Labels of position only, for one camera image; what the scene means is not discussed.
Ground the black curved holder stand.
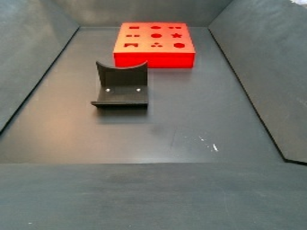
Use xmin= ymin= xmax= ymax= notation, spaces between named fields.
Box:
xmin=90 ymin=62 xmax=148 ymax=108

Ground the red shape sorter block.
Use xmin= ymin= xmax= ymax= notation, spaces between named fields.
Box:
xmin=112 ymin=22 xmax=194 ymax=68

